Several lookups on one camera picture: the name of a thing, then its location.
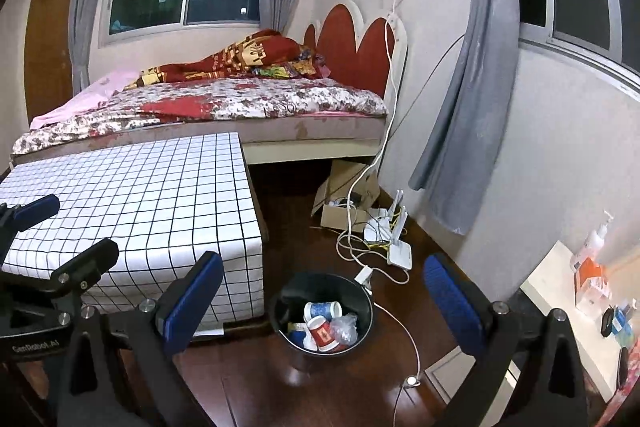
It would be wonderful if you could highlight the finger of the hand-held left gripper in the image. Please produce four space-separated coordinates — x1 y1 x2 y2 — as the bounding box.
0 193 61 258
47 237 121 298

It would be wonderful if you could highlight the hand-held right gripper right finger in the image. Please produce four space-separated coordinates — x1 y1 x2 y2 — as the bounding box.
422 253 591 427

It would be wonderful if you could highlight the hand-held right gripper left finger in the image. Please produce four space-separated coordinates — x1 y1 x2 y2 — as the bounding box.
65 251 225 427

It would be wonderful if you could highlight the black trash bin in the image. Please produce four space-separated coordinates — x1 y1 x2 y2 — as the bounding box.
268 272 376 360

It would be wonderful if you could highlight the clear plastic wrapper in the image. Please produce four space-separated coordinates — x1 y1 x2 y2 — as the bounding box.
330 313 359 348

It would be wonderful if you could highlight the blue paper cup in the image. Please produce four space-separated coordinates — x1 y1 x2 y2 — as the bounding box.
303 301 343 323

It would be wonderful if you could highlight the red paper cup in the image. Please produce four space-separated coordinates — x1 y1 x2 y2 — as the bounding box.
306 315 341 353

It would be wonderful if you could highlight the white flat board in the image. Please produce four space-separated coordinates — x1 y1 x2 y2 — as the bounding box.
424 347 521 403

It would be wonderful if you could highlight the flat white router box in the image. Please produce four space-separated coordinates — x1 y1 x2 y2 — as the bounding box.
387 239 413 270

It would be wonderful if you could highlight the white checkered tablecloth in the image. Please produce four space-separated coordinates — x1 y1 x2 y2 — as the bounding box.
0 132 266 338

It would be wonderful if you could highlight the white desk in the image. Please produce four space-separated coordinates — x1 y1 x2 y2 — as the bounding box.
520 239 640 403

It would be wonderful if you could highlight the white router with antennas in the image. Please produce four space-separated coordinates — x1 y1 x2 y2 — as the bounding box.
364 189 408 244

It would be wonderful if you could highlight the pink blanket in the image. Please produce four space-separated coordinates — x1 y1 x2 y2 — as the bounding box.
30 69 141 130

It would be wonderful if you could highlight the orange box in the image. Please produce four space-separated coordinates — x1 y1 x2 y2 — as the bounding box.
575 257 613 313

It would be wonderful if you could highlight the brown wooden door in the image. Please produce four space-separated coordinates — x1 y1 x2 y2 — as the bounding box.
22 0 88 122

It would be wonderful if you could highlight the white pump bottle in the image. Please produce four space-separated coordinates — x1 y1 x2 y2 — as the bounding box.
570 209 615 278

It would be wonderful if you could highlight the black round object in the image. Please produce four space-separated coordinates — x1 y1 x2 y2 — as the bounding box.
600 307 618 338

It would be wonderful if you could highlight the cardboard box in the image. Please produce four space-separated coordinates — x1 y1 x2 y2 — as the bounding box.
311 159 381 232

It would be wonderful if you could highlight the small blue object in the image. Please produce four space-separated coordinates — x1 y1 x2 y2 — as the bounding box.
614 304 633 335

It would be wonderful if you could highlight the grey tied curtain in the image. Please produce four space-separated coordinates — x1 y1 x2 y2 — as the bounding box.
409 0 533 235

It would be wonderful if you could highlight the bed with floral sheet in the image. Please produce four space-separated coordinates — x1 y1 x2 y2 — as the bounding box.
10 79 391 165

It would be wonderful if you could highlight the red patterned blanket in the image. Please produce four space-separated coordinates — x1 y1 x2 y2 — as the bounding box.
125 28 333 90

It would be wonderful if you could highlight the red and white headboard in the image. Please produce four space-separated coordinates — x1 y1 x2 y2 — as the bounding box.
302 0 408 102

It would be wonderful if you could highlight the white charging cable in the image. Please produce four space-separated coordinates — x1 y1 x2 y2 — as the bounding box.
370 292 422 427

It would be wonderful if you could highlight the yellow network cable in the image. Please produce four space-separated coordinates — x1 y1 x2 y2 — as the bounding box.
370 207 408 253

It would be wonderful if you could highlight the black wall cable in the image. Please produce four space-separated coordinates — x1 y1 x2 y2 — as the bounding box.
387 34 467 145

